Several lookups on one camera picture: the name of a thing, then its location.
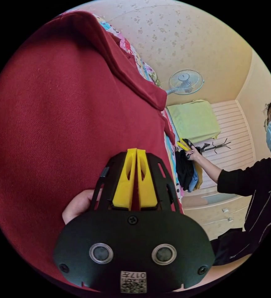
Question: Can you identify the person's right hand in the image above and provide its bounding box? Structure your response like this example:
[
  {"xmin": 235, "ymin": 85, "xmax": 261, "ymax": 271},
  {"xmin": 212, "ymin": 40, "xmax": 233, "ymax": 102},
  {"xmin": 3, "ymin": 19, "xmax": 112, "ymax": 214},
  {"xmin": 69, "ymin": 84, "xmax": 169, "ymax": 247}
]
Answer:
[{"xmin": 186, "ymin": 145, "xmax": 202, "ymax": 161}]

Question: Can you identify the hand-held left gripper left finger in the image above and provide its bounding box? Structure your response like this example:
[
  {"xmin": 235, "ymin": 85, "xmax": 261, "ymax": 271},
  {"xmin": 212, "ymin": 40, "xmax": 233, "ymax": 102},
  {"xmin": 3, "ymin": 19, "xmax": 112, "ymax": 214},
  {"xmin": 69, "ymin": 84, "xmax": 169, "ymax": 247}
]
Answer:
[{"xmin": 112, "ymin": 148, "xmax": 137, "ymax": 208}]

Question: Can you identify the person's right forearm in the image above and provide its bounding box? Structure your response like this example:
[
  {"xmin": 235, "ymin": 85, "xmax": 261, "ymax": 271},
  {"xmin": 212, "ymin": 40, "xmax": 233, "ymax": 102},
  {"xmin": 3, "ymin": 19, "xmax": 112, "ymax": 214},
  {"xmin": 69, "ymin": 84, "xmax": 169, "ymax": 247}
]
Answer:
[{"xmin": 196, "ymin": 153, "xmax": 245, "ymax": 194}]

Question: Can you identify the light green cloth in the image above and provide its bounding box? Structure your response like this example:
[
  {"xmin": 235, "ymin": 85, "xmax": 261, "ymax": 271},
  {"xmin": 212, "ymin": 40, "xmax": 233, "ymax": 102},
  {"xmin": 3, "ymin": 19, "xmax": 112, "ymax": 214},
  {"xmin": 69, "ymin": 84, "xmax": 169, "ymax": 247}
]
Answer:
[{"xmin": 166, "ymin": 99, "xmax": 221, "ymax": 144}]

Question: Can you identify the person's body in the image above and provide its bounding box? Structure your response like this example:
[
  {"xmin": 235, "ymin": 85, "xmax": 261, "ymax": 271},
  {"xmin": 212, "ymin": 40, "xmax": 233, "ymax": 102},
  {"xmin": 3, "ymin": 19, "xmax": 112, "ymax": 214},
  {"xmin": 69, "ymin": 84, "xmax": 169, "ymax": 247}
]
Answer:
[{"xmin": 210, "ymin": 99, "xmax": 271, "ymax": 266}]

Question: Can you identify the black coat rack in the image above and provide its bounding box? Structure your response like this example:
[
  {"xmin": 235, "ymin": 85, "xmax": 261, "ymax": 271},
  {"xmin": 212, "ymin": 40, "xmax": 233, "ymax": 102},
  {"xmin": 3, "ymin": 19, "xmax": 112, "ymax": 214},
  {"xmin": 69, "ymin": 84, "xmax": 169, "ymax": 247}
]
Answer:
[{"xmin": 195, "ymin": 138, "xmax": 232, "ymax": 155}]

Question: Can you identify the person's left hand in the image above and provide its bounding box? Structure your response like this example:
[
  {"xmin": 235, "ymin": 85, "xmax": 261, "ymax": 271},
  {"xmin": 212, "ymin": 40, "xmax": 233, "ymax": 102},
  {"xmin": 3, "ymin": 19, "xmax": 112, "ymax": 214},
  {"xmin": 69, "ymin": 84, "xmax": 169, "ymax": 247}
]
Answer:
[{"xmin": 62, "ymin": 188, "xmax": 103, "ymax": 225}]

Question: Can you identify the red jacket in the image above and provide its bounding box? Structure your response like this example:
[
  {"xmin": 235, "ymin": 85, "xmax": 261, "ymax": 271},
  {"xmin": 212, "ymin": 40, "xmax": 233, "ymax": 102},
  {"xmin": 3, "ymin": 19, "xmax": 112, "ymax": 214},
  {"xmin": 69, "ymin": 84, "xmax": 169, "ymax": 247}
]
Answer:
[{"xmin": 0, "ymin": 10, "xmax": 185, "ymax": 292}]

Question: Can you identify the beige drawer cupboard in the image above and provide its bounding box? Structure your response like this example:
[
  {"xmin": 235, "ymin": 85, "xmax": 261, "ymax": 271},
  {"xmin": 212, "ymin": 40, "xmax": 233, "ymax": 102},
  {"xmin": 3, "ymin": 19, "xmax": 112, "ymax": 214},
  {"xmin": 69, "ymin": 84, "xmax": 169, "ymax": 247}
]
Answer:
[{"xmin": 181, "ymin": 186, "xmax": 253, "ymax": 242}]

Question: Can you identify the pile of clothes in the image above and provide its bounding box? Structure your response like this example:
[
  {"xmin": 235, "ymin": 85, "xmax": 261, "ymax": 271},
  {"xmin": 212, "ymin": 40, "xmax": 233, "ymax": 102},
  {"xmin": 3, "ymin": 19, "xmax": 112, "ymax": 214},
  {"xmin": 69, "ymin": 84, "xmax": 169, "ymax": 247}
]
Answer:
[{"xmin": 174, "ymin": 149, "xmax": 203, "ymax": 193}]

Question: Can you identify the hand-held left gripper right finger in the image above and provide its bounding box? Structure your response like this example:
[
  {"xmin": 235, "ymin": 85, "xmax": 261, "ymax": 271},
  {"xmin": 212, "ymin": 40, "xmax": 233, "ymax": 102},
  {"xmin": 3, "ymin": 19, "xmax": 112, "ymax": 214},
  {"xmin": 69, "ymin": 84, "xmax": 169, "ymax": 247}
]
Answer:
[{"xmin": 137, "ymin": 149, "xmax": 158, "ymax": 209}]

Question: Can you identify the bed with printed sheet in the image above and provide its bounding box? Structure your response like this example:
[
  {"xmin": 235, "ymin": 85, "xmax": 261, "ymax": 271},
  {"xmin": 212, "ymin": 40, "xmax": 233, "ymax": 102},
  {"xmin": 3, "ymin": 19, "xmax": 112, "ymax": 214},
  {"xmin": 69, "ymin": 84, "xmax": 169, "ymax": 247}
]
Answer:
[{"xmin": 92, "ymin": 13, "xmax": 185, "ymax": 214}]

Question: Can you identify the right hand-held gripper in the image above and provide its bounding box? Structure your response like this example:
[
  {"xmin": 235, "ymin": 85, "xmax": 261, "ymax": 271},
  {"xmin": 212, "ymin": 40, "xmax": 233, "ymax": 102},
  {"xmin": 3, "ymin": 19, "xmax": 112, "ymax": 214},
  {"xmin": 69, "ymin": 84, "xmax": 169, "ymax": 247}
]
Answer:
[{"xmin": 176, "ymin": 138, "xmax": 195, "ymax": 151}]

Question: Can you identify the white fan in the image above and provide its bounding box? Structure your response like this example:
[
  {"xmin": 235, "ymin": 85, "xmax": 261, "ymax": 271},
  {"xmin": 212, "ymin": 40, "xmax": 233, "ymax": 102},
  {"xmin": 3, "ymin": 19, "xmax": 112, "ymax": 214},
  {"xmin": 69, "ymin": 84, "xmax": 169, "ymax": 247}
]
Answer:
[{"xmin": 164, "ymin": 68, "xmax": 205, "ymax": 96}]

